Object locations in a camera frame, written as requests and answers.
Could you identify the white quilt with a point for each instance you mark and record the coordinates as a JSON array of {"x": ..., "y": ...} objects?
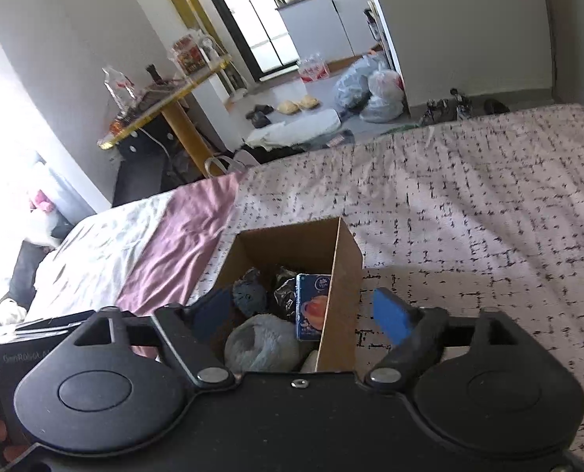
[{"x": 100, "y": 255}]

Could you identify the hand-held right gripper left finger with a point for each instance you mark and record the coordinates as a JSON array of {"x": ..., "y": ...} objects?
[{"x": 214, "y": 312}]

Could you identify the yellow slipper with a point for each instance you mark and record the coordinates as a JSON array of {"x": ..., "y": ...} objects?
[
  {"x": 309, "y": 103},
  {"x": 288, "y": 107}
]

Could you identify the white plastic bag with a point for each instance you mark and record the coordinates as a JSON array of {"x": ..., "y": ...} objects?
[
  {"x": 381, "y": 109},
  {"x": 386, "y": 84}
]

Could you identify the red pack of water bottles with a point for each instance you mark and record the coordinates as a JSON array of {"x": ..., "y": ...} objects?
[{"x": 314, "y": 69}]

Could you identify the glass door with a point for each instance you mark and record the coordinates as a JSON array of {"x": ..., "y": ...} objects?
[{"x": 252, "y": 14}]

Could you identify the black slipper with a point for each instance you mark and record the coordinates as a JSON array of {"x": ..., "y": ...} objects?
[
  {"x": 263, "y": 109},
  {"x": 257, "y": 118}
]

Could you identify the black low cabinet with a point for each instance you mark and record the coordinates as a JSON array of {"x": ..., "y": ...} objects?
[{"x": 142, "y": 167}]

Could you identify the red printed box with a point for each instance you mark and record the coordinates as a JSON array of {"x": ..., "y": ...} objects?
[{"x": 189, "y": 54}]

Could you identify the pink bed sheet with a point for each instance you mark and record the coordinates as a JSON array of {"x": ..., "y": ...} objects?
[{"x": 183, "y": 246}]

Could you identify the clear water bottle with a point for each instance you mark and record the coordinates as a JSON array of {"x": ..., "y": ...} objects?
[{"x": 119, "y": 87}]

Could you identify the white kitchen cabinet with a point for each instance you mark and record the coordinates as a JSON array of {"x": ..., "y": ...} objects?
[{"x": 331, "y": 24}]

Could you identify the brown cardboard box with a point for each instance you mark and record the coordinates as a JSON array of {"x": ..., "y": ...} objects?
[{"x": 340, "y": 305}]

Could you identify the blue tissue packet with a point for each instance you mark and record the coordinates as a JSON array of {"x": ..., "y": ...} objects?
[{"x": 313, "y": 307}]

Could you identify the white floor mat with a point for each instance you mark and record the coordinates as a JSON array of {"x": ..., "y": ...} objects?
[{"x": 296, "y": 128}]

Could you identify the pink plush toy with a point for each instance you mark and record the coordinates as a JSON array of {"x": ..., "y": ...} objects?
[{"x": 42, "y": 201}]

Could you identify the white black-patterned blanket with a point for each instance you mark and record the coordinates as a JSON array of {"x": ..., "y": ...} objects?
[{"x": 469, "y": 206}]

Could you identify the yellow round table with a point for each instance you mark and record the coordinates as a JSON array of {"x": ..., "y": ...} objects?
[{"x": 188, "y": 132}]

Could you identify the blue-grey fluffy cloth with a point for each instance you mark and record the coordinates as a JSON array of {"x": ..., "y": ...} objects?
[{"x": 262, "y": 344}]

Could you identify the pair of sneakers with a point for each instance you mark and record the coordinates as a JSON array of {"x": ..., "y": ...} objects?
[{"x": 444, "y": 108}]

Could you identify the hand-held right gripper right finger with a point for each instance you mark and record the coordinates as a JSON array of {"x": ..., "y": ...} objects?
[{"x": 392, "y": 314}]

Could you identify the small black bottle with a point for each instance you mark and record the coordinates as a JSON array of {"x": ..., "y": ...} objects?
[{"x": 153, "y": 73}]

